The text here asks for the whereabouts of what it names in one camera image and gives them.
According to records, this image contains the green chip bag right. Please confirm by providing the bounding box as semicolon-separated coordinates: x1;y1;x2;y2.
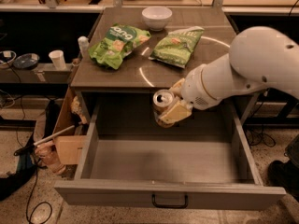
149;26;204;68

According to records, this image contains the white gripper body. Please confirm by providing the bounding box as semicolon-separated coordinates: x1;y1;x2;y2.
181;64;221;110

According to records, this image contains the white tube stick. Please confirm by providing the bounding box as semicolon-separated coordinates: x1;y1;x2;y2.
33;125;75;147

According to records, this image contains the white plastic bottle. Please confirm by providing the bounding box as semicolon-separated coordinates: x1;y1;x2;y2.
78;36;89;57

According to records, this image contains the black floor cable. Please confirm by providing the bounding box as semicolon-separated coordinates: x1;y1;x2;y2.
12;105;54;224

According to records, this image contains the green chip bag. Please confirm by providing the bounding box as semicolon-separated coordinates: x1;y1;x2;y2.
89;23;151;70
149;26;204;68

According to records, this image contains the cardboard box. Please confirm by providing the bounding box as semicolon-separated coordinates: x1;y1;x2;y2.
54;88;88;165

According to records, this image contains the black drawer handle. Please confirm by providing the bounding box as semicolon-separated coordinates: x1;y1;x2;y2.
151;194;189;209

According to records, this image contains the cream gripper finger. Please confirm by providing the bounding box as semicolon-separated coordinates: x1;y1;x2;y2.
158;100;193;124
169;78;185;97

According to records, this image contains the dark blue bowl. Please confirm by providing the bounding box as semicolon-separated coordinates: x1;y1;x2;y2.
13;53;39;70

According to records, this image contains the white ceramic bowl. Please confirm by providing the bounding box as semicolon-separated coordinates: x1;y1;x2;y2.
142;6;172;31

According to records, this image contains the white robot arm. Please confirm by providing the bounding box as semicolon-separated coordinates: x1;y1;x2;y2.
153;26;299;126

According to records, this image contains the orange soda can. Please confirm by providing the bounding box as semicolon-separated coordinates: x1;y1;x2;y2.
152;90;175;128

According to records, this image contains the low grey shelf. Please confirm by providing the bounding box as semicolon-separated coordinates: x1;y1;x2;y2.
0;63;73;84

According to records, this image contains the grey open top drawer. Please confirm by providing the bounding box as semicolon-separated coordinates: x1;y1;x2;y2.
55;97;285;210

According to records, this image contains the white bowl far left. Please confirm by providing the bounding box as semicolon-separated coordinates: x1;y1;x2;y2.
0;50;16;69

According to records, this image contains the white paper cup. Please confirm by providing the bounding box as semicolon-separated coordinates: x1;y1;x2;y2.
49;50;66;70

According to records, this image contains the grey cabinet with top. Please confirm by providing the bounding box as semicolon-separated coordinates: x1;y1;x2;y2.
70;6;267;126

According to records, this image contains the black cables right floor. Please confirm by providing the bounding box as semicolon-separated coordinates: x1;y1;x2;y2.
244;126;278;147

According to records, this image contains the green chip bag left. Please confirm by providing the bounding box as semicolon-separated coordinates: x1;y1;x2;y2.
89;23;151;70

